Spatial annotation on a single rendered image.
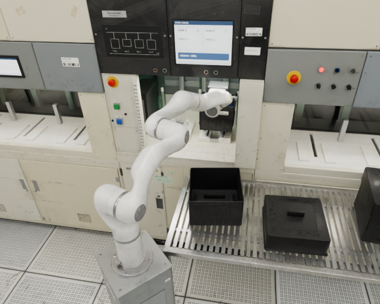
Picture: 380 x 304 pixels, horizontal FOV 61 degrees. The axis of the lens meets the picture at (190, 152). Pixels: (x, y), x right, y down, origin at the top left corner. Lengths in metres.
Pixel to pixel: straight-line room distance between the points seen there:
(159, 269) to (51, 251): 1.42
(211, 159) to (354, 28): 1.01
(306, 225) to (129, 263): 0.84
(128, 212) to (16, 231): 1.94
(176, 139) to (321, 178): 1.00
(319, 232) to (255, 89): 0.75
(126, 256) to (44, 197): 1.33
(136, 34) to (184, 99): 0.45
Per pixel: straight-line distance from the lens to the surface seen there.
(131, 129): 2.00
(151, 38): 1.72
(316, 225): 1.69
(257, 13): 1.62
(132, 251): 1.51
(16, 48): 2.10
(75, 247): 2.81
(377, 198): 1.71
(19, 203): 2.93
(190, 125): 2.28
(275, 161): 1.96
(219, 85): 2.05
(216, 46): 1.66
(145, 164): 1.37
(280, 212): 1.71
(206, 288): 2.42
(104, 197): 1.35
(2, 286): 2.81
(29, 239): 3.02
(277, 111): 1.79
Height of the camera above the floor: 2.05
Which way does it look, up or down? 35 degrees down
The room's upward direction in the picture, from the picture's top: 2 degrees counter-clockwise
